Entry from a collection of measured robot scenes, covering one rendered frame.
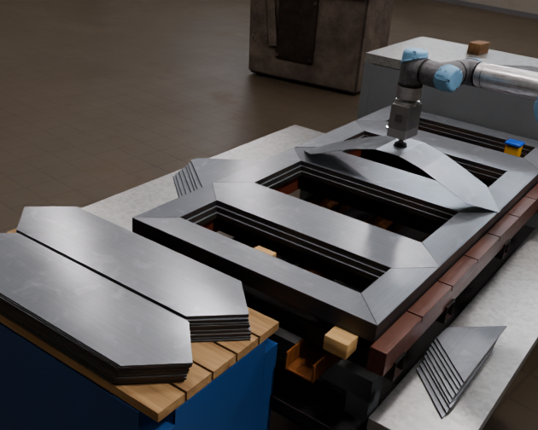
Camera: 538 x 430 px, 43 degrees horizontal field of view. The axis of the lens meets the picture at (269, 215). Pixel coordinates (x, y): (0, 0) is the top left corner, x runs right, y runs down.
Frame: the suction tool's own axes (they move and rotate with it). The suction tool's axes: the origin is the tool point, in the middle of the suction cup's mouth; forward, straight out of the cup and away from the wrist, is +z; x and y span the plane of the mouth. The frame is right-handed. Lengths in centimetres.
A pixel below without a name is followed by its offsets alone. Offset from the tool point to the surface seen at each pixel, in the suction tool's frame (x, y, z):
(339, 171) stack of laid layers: -16.1, 8.3, 10.2
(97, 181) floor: -218, -50, 95
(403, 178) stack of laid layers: 1.9, -2.4, 10.3
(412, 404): 48, 72, 29
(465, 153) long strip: 5.9, -42.2, 10.2
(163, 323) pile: 4, 106, 11
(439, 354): 46, 55, 26
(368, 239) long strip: 16.1, 43.2, 10.3
